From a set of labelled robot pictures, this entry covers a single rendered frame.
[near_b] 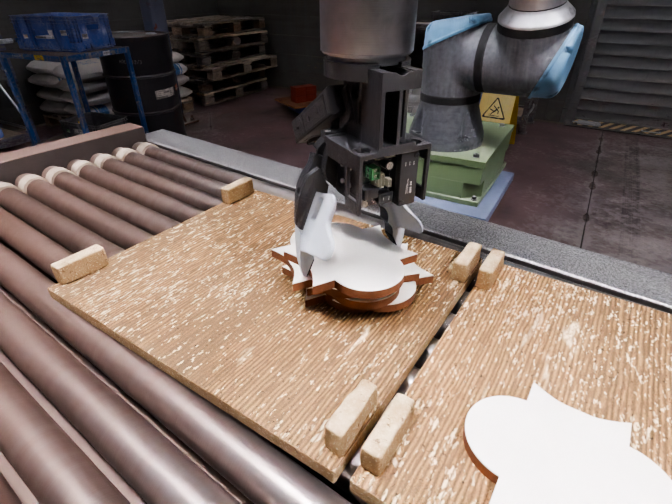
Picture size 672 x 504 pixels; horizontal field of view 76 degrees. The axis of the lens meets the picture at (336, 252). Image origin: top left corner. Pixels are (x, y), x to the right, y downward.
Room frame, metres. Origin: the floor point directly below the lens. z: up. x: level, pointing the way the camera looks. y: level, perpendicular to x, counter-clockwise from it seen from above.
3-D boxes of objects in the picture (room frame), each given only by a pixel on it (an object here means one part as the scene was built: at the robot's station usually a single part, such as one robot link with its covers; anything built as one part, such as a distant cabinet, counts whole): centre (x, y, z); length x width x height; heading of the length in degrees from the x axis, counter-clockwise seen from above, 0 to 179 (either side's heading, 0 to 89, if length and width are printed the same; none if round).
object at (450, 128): (0.89, -0.23, 1.01); 0.15 x 0.15 x 0.10
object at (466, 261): (0.45, -0.16, 0.95); 0.06 x 0.02 x 0.03; 146
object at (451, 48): (0.89, -0.23, 1.13); 0.13 x 0.12 x 0.14; 55
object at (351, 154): (0.37, -0.03, 1.13); 0.09 x 0.08 x 0.12; 28
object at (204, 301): (0.44, 0.07, 0.93); 0.41 x 0.35 x 0.02; 56
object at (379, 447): (0.21, -0.04, 0.95); 0.06 x 0.02 x 0.03; 147
